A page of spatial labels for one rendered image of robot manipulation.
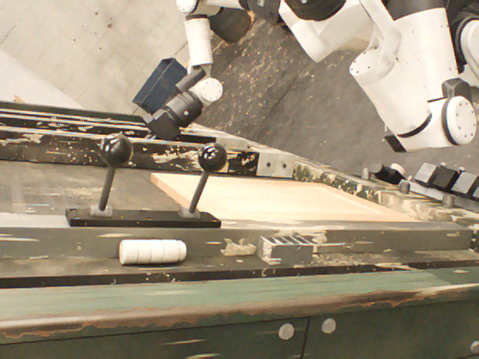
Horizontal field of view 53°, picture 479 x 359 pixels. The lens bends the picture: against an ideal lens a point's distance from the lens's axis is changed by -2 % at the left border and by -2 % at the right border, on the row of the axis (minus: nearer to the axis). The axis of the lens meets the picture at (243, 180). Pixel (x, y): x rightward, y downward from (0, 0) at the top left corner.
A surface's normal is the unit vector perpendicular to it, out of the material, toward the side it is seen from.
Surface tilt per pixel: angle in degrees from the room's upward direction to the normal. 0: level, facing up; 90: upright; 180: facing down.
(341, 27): 105
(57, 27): 90
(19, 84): 90
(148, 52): 90
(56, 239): 90
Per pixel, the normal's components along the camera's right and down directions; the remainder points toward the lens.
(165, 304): 0.14, -0.98
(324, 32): 0.23, 0.75
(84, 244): 0.44, 0.22
